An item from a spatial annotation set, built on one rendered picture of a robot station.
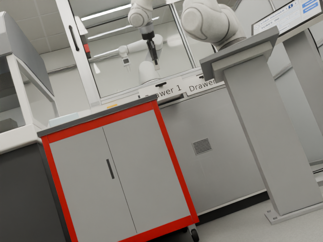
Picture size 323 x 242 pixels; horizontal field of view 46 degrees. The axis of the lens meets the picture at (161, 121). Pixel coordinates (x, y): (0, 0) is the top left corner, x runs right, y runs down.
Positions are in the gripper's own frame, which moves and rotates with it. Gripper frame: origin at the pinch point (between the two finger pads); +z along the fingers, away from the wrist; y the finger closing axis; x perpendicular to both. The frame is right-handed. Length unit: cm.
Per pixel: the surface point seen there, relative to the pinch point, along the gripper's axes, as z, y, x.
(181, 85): 18.6, 1.3, -12.5
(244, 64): -5, -62, -29
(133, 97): 22.2, 17.8, 17.7
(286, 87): 104, 119, -150
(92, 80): 5.8, 29.5, 39.5
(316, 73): 35, -15, -97
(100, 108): 22.0, 18.4, 40.7
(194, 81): 24.0, 13.6, -24.6
